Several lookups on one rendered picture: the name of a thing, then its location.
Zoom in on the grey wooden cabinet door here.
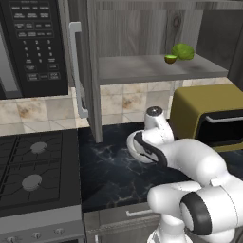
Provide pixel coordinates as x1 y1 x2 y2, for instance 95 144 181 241
75 0 103 144

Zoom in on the green kiwi half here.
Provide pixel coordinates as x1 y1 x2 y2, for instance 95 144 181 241
163 54 178 65

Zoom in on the olive yellow toaster oven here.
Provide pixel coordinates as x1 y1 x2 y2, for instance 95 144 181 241
168 83 243 153

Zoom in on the green leafy cabbage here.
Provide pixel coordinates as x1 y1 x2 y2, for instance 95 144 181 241
171 43 196 62

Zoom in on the black gas hob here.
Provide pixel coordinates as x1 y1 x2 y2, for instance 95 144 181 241
0 127 83 219

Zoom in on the grey drawer front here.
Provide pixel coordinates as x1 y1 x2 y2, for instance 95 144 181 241
83 202 163 243

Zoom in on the black microwave oven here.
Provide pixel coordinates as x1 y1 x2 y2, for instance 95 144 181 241
0 0 70 100

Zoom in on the silver stove front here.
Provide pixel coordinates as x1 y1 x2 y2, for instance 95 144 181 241
0 204 86 243

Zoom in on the grey wooden wall cabinet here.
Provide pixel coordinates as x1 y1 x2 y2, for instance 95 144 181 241
86 0 243 86

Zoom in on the grey cabinet door handle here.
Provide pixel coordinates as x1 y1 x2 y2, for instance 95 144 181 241
68 21 90 120

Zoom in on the silver drawer handle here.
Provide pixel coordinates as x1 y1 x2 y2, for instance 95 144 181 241
125 208 154 218

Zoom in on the silver toaster oven handle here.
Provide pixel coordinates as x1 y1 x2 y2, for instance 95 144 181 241
205 115 243 124

